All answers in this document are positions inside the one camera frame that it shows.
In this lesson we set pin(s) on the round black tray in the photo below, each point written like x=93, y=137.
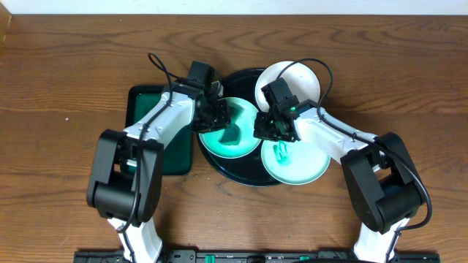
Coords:
x=249, y=169

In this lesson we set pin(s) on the white plate with green stain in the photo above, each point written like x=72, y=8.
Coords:
x=301, y=80

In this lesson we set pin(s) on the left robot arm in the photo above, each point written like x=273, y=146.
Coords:
x=126, y=177

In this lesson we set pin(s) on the mint green plate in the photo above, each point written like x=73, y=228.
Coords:
x=294, y=163
x=243, y=114

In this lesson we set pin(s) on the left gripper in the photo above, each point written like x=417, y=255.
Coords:
x=218, y=115

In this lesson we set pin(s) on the black rectangular water tray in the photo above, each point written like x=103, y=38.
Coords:
x=177, y=159

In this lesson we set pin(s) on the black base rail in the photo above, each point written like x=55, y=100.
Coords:
x=191, y=256

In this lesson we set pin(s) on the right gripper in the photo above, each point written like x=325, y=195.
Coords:
x=260, y=131

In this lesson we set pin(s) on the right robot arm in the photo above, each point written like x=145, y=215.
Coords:
x=385, y=189

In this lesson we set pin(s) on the yellow green sponge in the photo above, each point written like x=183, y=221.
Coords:
x=231, y=135

